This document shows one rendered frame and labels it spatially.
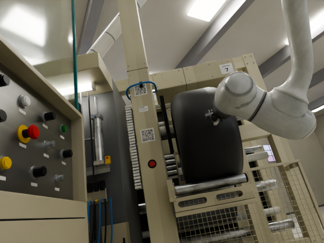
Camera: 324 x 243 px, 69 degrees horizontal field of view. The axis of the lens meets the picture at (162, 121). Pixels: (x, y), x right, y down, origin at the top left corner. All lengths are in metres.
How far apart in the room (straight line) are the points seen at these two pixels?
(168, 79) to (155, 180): 0.80
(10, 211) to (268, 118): 0.67
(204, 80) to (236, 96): 1.07
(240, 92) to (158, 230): 0.79
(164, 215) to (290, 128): 0.73
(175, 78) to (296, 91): 1.11
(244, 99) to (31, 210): 0.61
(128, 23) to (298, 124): 1.31
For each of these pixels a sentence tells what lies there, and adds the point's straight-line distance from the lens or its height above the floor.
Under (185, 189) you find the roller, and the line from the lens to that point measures 1.13.
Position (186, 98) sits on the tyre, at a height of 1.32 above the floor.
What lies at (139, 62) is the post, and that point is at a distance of 1.51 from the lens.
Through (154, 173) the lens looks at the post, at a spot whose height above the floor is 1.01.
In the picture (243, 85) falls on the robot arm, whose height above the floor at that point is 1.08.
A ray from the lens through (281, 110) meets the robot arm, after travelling 0.72.
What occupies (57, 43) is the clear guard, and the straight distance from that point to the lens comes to 1.12.
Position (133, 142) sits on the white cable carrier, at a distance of 1.29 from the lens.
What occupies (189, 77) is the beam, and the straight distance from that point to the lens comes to 1.73.
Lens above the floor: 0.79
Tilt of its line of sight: 22 degrees up
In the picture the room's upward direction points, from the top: 11 degrees counter-clockwise
